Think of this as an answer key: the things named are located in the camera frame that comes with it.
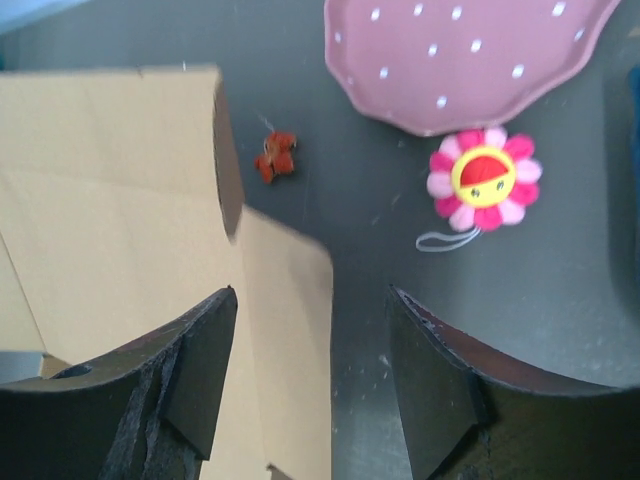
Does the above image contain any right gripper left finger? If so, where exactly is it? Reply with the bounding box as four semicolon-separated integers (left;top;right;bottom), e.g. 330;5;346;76
1;287;237;479

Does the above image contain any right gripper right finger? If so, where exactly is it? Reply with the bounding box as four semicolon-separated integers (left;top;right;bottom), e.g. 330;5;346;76
387;287;639;479

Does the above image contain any brown cardboard box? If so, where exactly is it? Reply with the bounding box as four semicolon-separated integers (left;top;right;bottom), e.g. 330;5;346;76
1;66;333;479

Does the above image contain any pink flower toy right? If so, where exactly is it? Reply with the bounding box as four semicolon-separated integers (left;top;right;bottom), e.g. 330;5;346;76
415;126;543;253

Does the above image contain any orange glitter maple leaf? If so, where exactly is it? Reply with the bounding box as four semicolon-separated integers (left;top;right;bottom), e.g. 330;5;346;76
254;131;297;184

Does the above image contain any pink polka dot plate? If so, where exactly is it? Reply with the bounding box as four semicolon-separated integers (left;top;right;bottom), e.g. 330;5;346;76
324;0;618;137

